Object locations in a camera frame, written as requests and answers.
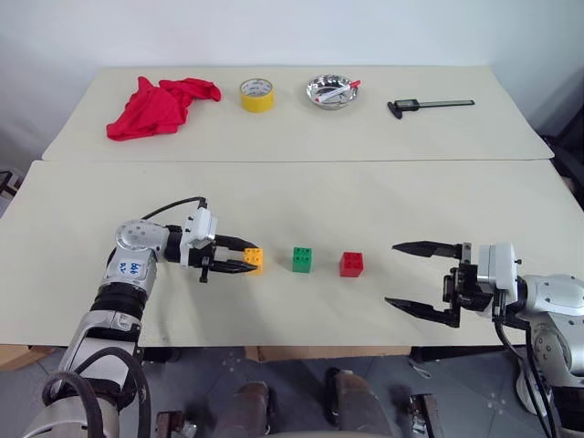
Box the green toy brick cube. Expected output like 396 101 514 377
291 246 314 275

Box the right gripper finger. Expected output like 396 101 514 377
391 240 464 263
384 297 461 329

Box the white marker with red cap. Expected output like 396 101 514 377
315 79 363 104

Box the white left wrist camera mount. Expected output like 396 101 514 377
179 208 218 268

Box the dark brown rounded shape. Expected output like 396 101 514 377
323 367 394 438
226 381 278 438

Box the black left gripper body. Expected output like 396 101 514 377
188 236 230 285

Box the black digital caliper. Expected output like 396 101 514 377
386 98 476 121

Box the red toy brick cube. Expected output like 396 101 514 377
339 251 366 278

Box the red cloth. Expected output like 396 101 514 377
105 76 224 143

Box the yellow tape roll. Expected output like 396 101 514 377
239 78 276 114

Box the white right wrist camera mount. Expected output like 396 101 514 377
475 242 522 294

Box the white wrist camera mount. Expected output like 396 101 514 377
475 242 522 294
179 208 218 268

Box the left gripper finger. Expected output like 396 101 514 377
214 234 259 253
214 259 259 276

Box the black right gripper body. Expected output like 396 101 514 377
442 243 496 318

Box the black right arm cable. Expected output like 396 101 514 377
491 291 557 438

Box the yellow toy brick cube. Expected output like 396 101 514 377
243 246 266 276

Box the brown cardboard box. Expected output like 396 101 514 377
0 344 63 371
244 345 412 362

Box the shiny steel bowl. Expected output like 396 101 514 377
304 74 359 113

